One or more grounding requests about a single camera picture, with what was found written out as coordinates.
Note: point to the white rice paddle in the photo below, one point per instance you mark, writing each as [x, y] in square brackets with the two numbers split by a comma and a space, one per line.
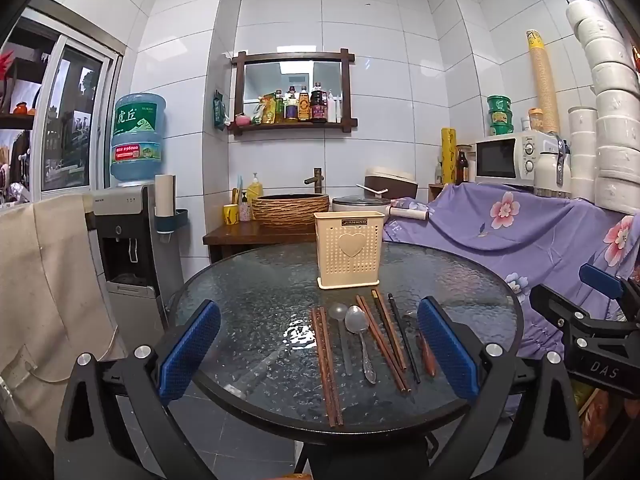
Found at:
[372, 190]

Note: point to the yellow soap bottle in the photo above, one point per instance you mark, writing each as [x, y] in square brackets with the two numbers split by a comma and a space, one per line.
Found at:
[255, 190]

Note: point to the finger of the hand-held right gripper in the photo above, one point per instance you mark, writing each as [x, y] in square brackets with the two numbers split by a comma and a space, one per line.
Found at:
[555, 302]
[600, 280]

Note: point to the red-brown wooden chopstick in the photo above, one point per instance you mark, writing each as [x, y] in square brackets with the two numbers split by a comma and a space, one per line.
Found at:
[323, 367]
[331, 367]

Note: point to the beige cloth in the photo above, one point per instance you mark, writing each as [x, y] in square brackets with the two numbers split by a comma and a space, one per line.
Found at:
[50, 270]

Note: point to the small wooden box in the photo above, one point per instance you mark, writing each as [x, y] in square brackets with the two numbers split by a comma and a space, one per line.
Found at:
[437, 192]

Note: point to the white pan with glass lid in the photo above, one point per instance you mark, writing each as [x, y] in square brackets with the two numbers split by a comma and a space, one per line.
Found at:
[350, 205]

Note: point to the small clear bottle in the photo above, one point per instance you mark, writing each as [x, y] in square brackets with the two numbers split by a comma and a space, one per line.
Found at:
[438, 172]

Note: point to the small jar with orange lid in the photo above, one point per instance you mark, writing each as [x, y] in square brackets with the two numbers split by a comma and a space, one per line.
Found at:
[536, 121]

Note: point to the brown wooden chopstick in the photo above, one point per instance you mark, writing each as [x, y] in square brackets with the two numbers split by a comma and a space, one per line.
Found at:
[386, 345]
[381, 345]

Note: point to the tall stack of paper bowls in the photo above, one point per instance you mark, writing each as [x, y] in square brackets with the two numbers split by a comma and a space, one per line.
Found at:
[615, 110]

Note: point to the stack of yellow paper cups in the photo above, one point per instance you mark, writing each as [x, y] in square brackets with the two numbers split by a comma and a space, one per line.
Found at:
[545, 90]

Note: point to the white cup dispenser tube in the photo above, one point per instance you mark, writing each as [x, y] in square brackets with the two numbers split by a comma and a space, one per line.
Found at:
[165, 195]

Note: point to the purple floral cloth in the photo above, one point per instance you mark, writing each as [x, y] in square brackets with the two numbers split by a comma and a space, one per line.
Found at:
[525, 240]

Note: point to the white roll with brown end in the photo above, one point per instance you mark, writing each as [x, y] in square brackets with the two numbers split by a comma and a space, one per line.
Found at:
[407, 213]

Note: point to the blue water jug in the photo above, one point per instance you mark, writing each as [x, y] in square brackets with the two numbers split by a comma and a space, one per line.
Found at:
[137, 130]

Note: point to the brown glass bottle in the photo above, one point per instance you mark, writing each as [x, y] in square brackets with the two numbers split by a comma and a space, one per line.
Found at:
[462, 167]

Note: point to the brown chopstick with dark tip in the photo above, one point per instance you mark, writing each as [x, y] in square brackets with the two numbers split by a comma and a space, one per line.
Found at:
[389, 330]

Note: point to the wicker wash basin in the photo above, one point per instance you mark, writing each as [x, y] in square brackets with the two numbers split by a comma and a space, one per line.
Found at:
[290, 210]

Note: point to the wooden counter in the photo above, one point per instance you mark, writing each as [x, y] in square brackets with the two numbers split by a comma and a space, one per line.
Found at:
[240, 235]

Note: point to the grey water dispenser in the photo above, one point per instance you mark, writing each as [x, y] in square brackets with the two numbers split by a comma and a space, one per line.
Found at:
[120, 210]

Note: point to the green instant noodle bowl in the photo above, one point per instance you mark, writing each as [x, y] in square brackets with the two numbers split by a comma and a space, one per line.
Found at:
[501, 129]
[499, 103]
[501, 117]

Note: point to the colourful bag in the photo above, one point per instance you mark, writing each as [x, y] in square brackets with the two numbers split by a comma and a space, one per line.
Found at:
[592, 405]

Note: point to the cream perforated utensil holder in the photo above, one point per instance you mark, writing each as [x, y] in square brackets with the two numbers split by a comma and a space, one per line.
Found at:
[350, 270]

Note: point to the short stack of paper bowls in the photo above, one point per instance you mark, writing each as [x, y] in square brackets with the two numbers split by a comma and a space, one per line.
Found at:
[582, 155]

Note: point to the small metal spoon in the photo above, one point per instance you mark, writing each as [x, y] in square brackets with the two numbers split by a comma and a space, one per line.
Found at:
[337, 311]

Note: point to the teal plastic holder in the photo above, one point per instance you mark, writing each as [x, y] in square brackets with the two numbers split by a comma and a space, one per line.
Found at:
[180, 220]

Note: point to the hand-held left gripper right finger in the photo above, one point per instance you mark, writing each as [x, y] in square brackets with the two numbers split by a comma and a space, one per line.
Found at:
[447, 347]

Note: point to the green packet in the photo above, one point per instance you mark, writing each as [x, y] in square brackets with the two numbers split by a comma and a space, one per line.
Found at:
[219, 110]

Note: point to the brown and white rice cooker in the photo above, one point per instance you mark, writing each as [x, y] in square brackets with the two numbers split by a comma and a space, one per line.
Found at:
[395, 185]

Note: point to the pink patterned bottle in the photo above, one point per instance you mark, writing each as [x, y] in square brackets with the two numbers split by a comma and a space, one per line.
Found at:
[245, 210]

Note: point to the window with metal frame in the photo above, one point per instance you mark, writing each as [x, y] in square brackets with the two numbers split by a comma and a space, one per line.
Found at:
[75, 110]

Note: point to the white microwave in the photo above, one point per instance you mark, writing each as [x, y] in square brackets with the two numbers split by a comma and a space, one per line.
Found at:
[495, 157]

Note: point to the black chopstick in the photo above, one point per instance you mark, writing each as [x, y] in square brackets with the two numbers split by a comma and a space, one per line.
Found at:
[404, 340]

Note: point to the row of condiment bottles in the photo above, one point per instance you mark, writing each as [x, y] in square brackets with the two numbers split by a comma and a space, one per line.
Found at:
[302, 107]

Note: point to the brass faucet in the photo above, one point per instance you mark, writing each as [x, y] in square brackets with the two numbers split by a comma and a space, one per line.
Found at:
[317, 182]

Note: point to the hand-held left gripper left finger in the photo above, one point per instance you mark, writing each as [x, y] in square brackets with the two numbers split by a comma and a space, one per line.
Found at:
[192, 347]

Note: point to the white thermos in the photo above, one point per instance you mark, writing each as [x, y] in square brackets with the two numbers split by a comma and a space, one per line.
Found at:
[547, 175]

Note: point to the blue toothbrush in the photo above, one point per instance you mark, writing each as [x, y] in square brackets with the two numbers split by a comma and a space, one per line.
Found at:
[239, 190]

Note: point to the red decoration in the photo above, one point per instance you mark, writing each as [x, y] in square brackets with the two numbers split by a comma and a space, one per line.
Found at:
[7, 65]

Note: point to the wooden framed mirror shelf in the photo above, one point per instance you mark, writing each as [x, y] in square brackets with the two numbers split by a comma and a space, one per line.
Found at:
[295, 56]

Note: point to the yellow cup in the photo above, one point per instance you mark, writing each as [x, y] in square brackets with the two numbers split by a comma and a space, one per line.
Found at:
[230, 215]

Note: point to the yellow roll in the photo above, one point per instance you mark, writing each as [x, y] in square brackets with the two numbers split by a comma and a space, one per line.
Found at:
[449, 155]

